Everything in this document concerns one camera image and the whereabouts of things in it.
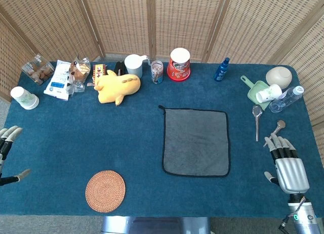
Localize yellow plush toy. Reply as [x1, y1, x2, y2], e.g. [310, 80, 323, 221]
[93, 69, 141, 107]

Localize clear plastic water bottle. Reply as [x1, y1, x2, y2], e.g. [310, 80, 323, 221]
[268, 86, 304, 113]

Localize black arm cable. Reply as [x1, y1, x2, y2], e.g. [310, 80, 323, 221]
[278, 215, 294, 231]

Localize black object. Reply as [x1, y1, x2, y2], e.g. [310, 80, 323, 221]
[114, 61, 129, 76]

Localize metal scoop spoon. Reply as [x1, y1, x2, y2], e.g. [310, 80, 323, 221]
[263, 120, 287, 147]

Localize green plastic scoop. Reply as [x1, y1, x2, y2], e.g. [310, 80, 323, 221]
[240, 75, 271, 111]

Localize pale blue handled mug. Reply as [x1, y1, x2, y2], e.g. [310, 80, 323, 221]
[124, 54, 152, 79]

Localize grey and blue cloth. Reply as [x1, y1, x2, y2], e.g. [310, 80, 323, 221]
[158, 105, 231, 178]

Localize clear jar of biscuit sticks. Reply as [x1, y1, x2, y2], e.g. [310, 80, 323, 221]
[150, 60, 164, 85]

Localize woven bamboo folding screen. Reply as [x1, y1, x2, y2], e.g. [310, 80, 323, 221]
[0, 0, 324, 169]

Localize red instant noodle cup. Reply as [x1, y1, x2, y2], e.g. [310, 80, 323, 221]
[167, 48, 191, 82]

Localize clear plastic cookie box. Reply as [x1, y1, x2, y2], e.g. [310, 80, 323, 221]
[21, 54, 55, 86]

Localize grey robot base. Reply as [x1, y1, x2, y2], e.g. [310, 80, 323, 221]
[101, 216, 211, 234]

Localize round woven rattan coaster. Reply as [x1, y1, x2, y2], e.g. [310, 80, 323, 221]
[85, 170, 127, 214]

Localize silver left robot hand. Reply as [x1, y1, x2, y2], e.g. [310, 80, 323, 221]
[0, 126, 32, 186]

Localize white paper cup green print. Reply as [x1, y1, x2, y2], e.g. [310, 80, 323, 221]
[255, 84, 282, 104]
[10, 86, 40, 110]

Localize red and yellow snack box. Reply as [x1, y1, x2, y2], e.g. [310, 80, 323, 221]
[91, 63, 108, 85]

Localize white and blue snack bag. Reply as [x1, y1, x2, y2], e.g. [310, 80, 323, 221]
[43, 59, 72, 102]

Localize blue carpet table cover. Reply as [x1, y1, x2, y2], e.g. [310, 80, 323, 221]
[0, 61, 324, 218]

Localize blue spray bottle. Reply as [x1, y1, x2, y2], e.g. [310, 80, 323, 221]
[214, 57, 230, 82]

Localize clear bag of pastries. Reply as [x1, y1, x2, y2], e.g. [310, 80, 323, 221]
[67, 56, 91, 93]

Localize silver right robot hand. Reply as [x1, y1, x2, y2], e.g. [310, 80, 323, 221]
[263, 135, 311, 194]

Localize beige bowl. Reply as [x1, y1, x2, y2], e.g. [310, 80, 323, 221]
[265, 66, 293, 90]

